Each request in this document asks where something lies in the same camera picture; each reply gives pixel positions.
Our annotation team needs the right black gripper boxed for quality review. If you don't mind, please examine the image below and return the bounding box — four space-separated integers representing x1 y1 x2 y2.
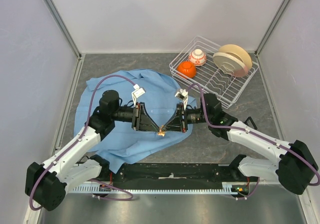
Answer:
162 102 212 133

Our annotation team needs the purple cable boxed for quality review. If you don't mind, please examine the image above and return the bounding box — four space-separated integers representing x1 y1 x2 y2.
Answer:
183 83 320 201
29 74 137 212

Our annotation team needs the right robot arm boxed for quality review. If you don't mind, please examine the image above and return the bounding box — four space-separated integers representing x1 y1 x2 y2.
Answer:
160 94 319 195

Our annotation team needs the aluminium frame post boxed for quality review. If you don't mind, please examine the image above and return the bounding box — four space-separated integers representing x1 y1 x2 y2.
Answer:
254 0 291 57
43 0 82 59

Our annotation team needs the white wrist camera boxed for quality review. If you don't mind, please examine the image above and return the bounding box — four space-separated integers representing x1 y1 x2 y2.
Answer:
174 88 189 110
131 84 146 107

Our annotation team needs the white wire dish rack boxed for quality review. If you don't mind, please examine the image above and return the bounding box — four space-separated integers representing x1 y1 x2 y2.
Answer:
169 36 260 109

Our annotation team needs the tan plate rear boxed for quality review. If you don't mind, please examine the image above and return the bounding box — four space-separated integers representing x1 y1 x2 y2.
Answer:
218 44 253 69

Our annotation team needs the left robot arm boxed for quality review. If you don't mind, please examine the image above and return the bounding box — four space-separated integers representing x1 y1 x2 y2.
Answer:
25 85 160 211

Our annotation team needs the right aluminium frame post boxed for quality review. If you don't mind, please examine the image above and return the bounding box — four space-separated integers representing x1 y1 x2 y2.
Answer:
254 0 291 57

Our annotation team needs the left aluminium frame post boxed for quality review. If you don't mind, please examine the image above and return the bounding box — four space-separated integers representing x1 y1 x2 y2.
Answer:
43 0 82 59

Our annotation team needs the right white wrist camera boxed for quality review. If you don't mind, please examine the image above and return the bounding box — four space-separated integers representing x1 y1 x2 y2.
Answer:
174 88 189 110

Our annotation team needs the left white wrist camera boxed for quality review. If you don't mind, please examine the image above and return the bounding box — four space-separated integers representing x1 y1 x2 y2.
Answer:
131 84 146 107

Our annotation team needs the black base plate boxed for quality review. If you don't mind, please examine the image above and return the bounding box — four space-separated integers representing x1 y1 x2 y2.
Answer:
96 163 257 189

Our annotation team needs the small black frame stand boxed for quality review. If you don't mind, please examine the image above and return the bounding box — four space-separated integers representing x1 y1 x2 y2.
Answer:
244 116 258 130

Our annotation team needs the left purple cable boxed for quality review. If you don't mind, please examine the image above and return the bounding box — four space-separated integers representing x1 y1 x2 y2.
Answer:
29 74 137 212

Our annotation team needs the beige plate front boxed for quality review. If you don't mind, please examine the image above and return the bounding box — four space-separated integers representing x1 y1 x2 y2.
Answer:
212 52 249 77

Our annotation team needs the white red patterned bowl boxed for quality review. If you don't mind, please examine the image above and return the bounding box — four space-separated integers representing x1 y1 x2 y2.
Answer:
188 49 207 66

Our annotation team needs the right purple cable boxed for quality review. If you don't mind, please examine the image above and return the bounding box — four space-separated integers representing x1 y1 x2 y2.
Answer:
183 83 320 201

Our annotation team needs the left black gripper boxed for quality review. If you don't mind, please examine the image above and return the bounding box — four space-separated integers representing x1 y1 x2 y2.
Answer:
111 102 160 132

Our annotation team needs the light blue button shirt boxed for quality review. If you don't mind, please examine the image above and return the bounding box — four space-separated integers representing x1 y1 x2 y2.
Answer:
74 69 193 173

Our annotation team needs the red gold leaf brooch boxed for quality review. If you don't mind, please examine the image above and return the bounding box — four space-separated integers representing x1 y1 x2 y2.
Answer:
157 125 166 137

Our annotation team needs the orange bowl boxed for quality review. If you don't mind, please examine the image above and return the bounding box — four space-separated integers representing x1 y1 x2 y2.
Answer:
177 61 197 78

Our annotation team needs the slotted cable duct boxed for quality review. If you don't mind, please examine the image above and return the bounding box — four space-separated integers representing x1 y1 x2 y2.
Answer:
70 182 249 195

